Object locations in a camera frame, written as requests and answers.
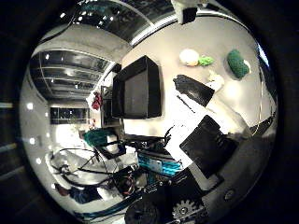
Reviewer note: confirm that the green knitted toy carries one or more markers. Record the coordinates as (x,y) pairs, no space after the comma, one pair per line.
(237,63)

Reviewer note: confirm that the orange and cream knitted toy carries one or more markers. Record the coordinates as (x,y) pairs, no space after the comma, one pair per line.
(188,57)

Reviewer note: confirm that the black square container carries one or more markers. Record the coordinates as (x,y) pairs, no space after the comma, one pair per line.
(137,90)

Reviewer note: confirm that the small pale toy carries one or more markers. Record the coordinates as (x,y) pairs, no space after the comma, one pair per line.
(217,81)

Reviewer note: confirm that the small green toy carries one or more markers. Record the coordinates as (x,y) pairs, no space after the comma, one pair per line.
(206,61)

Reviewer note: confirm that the teal cloth bundle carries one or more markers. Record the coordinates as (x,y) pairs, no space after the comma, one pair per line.
(98,137)

